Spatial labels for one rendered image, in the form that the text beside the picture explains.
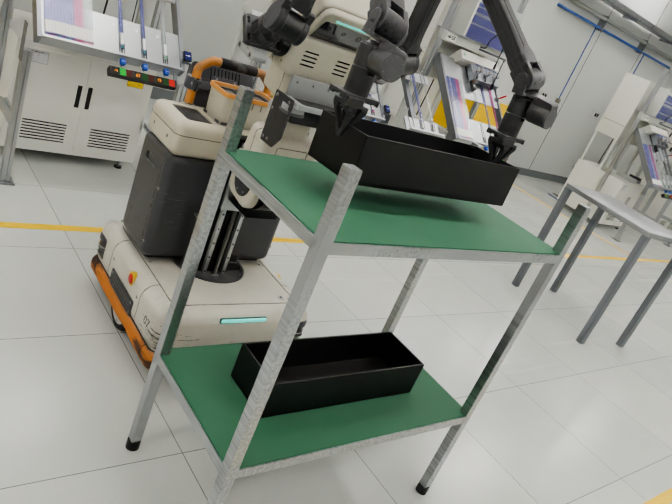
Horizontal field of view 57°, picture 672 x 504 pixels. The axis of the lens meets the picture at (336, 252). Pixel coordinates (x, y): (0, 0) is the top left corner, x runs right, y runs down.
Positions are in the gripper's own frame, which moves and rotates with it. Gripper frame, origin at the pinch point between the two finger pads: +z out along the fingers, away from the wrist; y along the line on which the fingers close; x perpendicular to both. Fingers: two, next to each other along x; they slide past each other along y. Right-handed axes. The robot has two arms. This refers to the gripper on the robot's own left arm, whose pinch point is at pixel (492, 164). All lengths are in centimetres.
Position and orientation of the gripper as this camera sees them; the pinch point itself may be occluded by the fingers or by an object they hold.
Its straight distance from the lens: 181.0
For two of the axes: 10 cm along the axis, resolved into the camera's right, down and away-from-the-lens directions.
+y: 7.6, 0.2, 6.5
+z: -3.4, 8.7, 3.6
